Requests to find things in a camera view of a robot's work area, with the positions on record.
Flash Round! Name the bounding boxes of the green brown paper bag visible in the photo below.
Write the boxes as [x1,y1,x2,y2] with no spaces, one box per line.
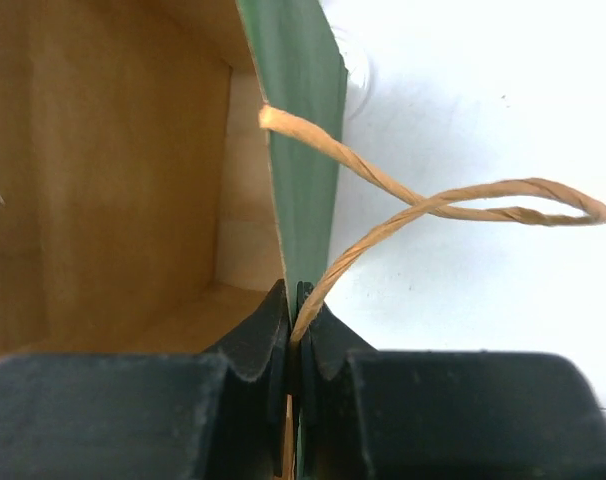
[0,1,606,479]

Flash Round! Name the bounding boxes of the flat white plastic lid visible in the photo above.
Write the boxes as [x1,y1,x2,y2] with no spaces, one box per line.
[332,25,374,120]

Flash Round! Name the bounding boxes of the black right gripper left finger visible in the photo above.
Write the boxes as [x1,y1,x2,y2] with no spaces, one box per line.
[0,282,290,479]

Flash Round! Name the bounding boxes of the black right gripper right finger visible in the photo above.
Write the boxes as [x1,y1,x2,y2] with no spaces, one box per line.
[299,308,606,479]

